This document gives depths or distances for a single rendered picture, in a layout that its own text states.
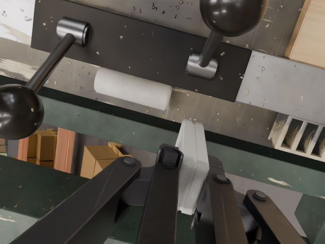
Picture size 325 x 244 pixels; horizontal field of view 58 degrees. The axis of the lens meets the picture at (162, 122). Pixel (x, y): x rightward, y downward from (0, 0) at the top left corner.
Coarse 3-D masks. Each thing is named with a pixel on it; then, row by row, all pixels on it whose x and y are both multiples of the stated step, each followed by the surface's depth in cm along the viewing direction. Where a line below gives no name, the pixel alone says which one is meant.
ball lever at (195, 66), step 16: (208, 0) 16; (224, 0) 15; (240, 0) 15; (256, 0) 15; (208, 16) 16; (224, 16) 15; (240, 16) 15; (256, 16) 15; (224, 32) 16; (240, 32) 16; (208, 48) 22; (192, 64) 26; (208, 64) 26; (208, 80) 27
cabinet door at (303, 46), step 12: (312, 0) 27; (324, 0) 27; (300, 12) 29; (312, 12) 27; (324, 12) 27; (300, 24) 28; (312, 24) 28; (324, 24) 28; (300, 36) 28; (312, 36) 28; (324, 36) 28; (288, 48) 30; (300, 48) 29; (312, 48) 28; (324, 48) 28; (300, 60) 29; (312, 60) 29; (324, 60) 29
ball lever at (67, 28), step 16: (64, 16) 26; (64, 32) 26; (80, 32) 26; (64, 48) 25; (48, 64) 23; (32, 80) 21; (0, 96) 18; (16, 96) 19; (32, 96) 19; (0, 112) 18; (16, 112) 18; (32, 112) 19; (0, 128) 18; (16, 128) 19; (32, 128) 19
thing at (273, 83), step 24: (0, 0) 27; (24, 0) 27; (72, 0) 29; (0, 24) 28; (24, 24) 28; (264, 72) 27; (288, 72) 27; (312, 72) 27; (240, 96) 28; (264, 96) 28; (288, 96) 28; (312, 96) 28; (312, 120) 28
